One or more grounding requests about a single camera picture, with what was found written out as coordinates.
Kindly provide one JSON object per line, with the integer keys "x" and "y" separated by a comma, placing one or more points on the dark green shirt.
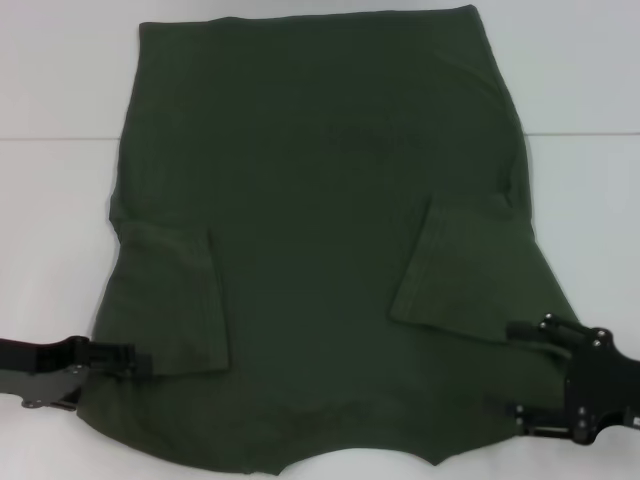
{"x": 320, "y": 200}

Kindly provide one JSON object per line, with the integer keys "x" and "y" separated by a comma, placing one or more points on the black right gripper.
{"x": 600, "y": 385}

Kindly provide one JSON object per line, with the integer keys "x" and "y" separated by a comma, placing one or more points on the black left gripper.
{"x": 35, "y": 356}

